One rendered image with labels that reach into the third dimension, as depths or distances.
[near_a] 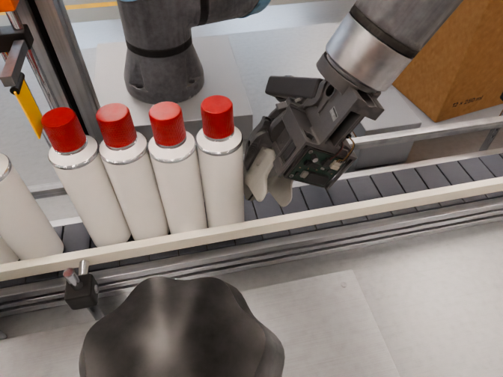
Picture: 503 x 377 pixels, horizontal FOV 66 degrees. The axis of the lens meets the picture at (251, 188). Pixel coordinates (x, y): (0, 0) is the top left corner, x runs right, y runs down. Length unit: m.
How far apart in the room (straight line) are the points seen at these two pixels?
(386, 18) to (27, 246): 0.45
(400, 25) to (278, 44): 0.71
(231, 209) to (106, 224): 0.15
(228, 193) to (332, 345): 0.21
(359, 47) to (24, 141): 0.66
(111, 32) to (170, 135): 0.79
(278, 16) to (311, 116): 0.80
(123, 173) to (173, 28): 0.33
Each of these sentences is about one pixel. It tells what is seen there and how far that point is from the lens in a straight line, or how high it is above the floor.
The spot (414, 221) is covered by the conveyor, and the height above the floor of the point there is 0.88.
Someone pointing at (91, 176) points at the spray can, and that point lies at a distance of 0.45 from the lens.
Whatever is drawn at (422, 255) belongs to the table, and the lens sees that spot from 0.63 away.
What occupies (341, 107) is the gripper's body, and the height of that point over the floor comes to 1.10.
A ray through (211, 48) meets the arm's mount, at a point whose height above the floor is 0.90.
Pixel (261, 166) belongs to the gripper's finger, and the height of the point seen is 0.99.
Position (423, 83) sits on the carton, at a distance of 0.84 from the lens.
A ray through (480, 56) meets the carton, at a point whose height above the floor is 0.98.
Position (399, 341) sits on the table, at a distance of 0.55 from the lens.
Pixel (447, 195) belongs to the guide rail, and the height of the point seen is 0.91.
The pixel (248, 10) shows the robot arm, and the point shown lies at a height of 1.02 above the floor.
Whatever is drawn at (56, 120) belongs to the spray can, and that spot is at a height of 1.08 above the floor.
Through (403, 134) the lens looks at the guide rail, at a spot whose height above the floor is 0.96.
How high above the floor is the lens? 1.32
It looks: 48 degrees down
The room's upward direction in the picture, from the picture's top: straight up
